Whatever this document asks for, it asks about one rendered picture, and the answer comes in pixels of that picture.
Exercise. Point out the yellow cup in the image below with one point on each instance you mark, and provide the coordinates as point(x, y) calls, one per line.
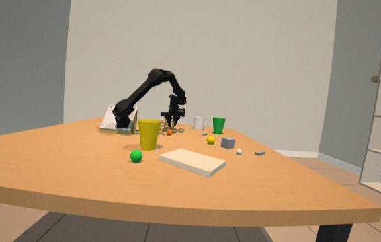
point(148, 130)

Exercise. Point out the green cup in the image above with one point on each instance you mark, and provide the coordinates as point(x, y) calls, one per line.
point(218, 125)

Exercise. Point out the yellow ball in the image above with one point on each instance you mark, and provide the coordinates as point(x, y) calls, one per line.
point(210, 139)

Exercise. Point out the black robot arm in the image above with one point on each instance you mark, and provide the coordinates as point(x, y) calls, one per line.
point(156, 76)

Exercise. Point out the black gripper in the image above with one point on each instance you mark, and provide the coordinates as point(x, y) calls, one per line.
point(168, 115)

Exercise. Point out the green ball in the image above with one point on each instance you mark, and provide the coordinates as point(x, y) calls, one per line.
point(136, 155)

